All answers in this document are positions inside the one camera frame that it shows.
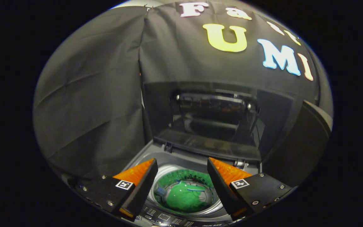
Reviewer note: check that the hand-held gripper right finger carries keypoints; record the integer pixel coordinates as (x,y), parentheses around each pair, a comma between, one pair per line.
(221,186)

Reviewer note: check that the dark washing machine lid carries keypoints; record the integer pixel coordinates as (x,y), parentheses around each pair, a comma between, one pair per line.
(216,126)

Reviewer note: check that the beige cabinet with dark top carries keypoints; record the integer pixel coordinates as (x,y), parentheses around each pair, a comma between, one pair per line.
(295,151)

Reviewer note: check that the green polo shirt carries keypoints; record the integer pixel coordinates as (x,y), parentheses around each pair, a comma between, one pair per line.
(184,197)

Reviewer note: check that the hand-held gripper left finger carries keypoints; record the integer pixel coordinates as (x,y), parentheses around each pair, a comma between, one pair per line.
(143,186)

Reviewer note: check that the black backdrop cloth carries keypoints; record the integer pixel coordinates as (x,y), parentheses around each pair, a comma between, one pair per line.
(90,94)

